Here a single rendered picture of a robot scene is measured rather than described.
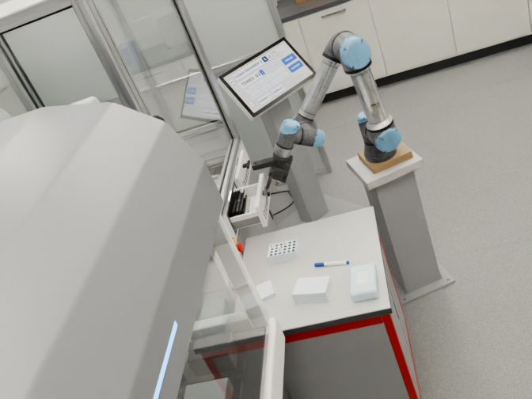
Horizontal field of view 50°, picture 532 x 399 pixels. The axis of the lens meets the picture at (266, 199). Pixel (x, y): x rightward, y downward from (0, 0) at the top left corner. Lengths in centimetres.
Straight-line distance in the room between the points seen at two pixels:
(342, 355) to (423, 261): 104
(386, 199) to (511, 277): 78
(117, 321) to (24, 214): 27
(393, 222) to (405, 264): 26
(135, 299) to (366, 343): 119
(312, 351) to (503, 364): 96
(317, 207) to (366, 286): 182
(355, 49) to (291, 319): 105
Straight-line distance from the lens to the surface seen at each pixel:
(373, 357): 217
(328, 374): 223
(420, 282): 311
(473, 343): 286
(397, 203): 280
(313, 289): 207
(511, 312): 297
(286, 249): 234
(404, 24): 531
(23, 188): 123
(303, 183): 366
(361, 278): 206
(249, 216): 247
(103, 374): 96
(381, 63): 540
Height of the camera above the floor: 212
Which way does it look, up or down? 29 degrees down
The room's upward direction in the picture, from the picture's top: 23 degrees counter-clockwise
